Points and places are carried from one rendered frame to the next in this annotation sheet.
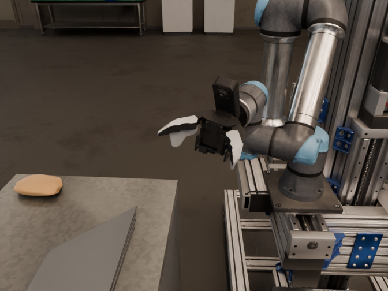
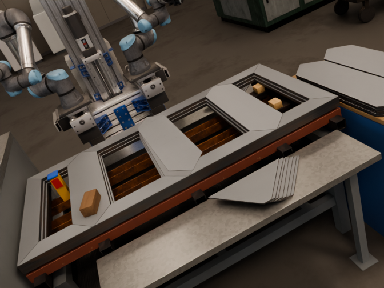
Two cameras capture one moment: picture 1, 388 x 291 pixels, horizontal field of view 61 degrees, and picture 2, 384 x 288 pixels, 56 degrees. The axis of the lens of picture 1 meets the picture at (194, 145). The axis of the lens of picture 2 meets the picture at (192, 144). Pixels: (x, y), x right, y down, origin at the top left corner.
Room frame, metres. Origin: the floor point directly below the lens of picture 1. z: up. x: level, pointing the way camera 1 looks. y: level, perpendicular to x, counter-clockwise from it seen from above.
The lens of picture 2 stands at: (-1.47, -0.47, 1.74)
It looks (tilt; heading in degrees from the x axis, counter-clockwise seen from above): 30 degrees down; 347
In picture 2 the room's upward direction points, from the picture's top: 23 degrees counter-clockwise
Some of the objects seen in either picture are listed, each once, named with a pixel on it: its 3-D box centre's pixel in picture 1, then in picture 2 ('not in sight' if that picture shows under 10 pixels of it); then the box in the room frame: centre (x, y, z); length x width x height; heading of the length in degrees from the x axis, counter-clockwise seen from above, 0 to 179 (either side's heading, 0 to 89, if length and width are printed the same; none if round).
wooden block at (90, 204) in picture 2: not in sight; (90, 202); (-0.04, -0.26, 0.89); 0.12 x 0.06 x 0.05; 159
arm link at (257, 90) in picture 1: (248, 101); (0, 70); (0.76, -0.13, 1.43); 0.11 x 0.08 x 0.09; 153
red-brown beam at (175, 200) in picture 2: not in sight; (191, 184); (-0.16, -0.68, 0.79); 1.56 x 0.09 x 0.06; 86
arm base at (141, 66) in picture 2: not in sight; (137, 63); (0.92, -0.87, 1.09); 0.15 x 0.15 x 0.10
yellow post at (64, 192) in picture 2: not in sight; (63, 189); (0.43, -0.11, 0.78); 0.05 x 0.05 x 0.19; 86
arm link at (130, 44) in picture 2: not in sight; (131, 47); (0.92, -0.88, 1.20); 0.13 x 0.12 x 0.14; 114
